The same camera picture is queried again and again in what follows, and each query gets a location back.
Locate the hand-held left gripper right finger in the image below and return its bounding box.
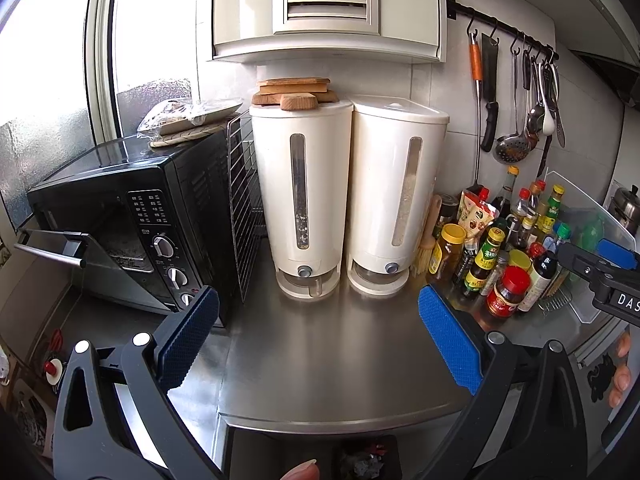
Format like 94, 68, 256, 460
415, 283, 588, 480

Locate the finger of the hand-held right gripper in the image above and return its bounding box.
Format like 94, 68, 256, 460
596, 238, 640, 273
556, 242, 621, 306

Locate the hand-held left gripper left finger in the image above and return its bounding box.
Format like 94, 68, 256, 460
52, 286, 224, 480

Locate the black trash bin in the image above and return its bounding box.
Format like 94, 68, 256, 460
327, 434, 404, 480

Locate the person's right hand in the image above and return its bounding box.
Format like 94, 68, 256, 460
606, 332, 635, 407

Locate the person's left hand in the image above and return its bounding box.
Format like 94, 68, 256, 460
278, 458, 321, 480

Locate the green plastic bottle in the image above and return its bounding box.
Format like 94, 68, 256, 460
575, 214, 607, 252

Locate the dark soy sauce bottle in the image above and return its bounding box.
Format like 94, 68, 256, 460
517, 223, 572, 314

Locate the stainless steel pot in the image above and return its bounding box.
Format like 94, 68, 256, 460
607, 185, 640, 234

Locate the yellow cap green label bottle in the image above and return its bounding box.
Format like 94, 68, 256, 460
537, 184, 566, 232

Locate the red lid sauce jar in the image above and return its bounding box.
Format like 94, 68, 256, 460
486, 265, 531, 319

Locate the grey lid spice jar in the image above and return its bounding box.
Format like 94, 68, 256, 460
480, 250, 510, 297

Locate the dark bottle green yellow label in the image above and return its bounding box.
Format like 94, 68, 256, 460
462, 227, 507, 295

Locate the yellow lid honey bottle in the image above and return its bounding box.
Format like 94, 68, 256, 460
428, 223, 466, 277

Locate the tall dark bottle yellow neck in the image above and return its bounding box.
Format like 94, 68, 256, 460
492, 165, 521, 217

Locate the bamboo pot brush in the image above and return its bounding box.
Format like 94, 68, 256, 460
414, 194, 444, 274

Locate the red cap sauce pouch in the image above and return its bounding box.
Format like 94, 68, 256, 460
457, 185, 501, 234

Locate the metal skimmer spoon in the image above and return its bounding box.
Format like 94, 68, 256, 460
494, 50, 532, 164

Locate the black countertop oven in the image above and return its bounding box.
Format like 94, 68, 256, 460
14, 129, 262, 329

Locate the white plastic spoon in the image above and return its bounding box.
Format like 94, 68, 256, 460
541, 62, 557, 136

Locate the white object with red knob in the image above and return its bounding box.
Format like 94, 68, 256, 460
42, 357, 64, 386

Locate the white rice dispenser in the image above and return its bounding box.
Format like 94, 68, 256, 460
346, 94, 450, 295
248, 100, 354, 299

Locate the black white patterned bag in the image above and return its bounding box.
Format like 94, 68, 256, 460
9, 377, 56, 462

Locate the black range hood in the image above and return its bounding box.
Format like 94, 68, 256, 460
569, 47, 640, 107

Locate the woven straw mat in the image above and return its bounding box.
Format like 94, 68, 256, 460
149, 124, 229, 149

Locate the plate wrapped in plastic bag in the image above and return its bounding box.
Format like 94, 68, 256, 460
137, 98, 245, 137

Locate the small wooden board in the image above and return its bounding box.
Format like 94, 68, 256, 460
279, 92, 319, 111

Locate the large wooden board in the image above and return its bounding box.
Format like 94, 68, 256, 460
251, 88, 339, 107

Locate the thin wooden board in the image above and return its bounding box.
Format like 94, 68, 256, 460
257, 77, 332, 92

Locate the frosted glass window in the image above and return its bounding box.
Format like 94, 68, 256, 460
0, 0, 201, 222

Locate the small metal wire rack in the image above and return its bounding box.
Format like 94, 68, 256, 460
539, 287, 574, 314

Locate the metal wire oven rack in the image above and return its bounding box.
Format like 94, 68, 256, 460
227, 110, 267, 304

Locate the black handled cleaver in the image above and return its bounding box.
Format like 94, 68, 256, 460
479, 34, 502, 153

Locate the orange handled sharpening steel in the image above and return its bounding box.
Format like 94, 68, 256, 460
468, 42, 487, 189

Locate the black hanging rail with hooks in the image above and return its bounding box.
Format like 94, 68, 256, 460
446, 0, 560, 62

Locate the white louvred wall cabinet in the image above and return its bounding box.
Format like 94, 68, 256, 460
209, 0, 448, 65

